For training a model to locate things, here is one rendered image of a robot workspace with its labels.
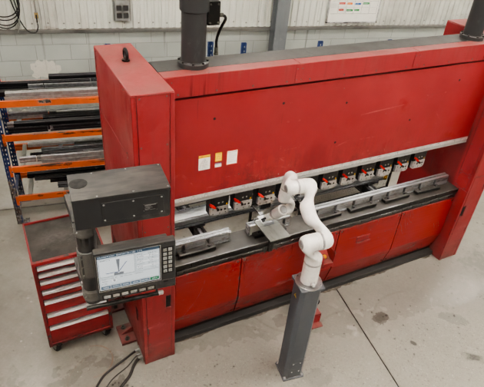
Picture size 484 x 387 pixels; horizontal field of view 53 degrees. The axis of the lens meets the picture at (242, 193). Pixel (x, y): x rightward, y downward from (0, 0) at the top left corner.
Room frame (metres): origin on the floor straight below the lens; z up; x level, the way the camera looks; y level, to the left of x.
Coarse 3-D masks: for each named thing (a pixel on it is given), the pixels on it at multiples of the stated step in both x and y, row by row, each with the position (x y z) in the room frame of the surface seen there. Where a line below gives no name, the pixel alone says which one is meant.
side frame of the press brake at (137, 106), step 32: (96, 64) 3.09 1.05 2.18; (128, 64) 2.83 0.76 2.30; (128, 96) 2.41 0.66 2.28; (160, 96) 2.46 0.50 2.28; (128, 128) 2.45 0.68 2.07; (160, 128) 2.46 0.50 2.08; (128, 160) 2.48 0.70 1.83; (160, 160) 2.46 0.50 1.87; (128, 224) 2.58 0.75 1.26; (160, 224) 2.46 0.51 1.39; (160, 320) 2.44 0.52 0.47; (160, 352) 2.45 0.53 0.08
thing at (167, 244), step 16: (128, 240) 2.06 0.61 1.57; (144, 240) 2.04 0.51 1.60; (160, 240) 2.05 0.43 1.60; (96, 256) 1.89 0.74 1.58; (160, 256) 2.04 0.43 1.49; (96, 272) 1.89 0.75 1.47; (160, 272) 2.04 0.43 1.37; (128, 288) 1.96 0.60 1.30; (144, 288) 1.99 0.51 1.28; (160, 288) 2.03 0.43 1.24
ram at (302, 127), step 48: (240, 96) 2.95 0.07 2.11; (288, 96) 3.14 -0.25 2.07; (336, 96) 3.35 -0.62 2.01; (384, 96) 3.58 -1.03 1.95; (432, 96) 3.85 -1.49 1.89; (480, 96) 4.16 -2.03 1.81; (192, 144) 2.79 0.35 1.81; (240, 144) 2.97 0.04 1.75; (288, 144) 3.17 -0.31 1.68; (336, 144) 3.40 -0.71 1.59; (384, 144) 3.66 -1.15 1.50; (192, 192) 2.79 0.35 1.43
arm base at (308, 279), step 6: (306, 270) 2.42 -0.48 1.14; (312, 270) 2.40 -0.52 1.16; (318, 270) 2.42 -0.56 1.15; (300, 276) 2.46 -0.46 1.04; (306, 276) 2.41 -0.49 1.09; (312, 276) 2.40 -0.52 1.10; (318, 276) 2.44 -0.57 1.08; (300, 282) 2.44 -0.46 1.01; (306, 282) 2.41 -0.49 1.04; (312, 282) 2.40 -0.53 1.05; (318, 282) 2.46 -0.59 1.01; (300, 288) 2.39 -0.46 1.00; (306, 288) 2.39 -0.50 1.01; (312, 288) 2.39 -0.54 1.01; (318, 288) 2.40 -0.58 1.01
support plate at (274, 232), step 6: (258, 222) 3.08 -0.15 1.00; (276, 222) 3.10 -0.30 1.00; (264, 228) 3.01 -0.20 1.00; (270, 228) 3.02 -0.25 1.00; (276, 228) 3.02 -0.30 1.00; (282, 228) 3.03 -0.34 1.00; (264, 234) 2.94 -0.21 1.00; (270, 234) 2.94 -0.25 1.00; (276, 234) 2.95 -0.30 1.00; (282, 234) 2.95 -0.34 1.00; (288, 234) 2.96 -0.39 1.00; (270, 240) 2.87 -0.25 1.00
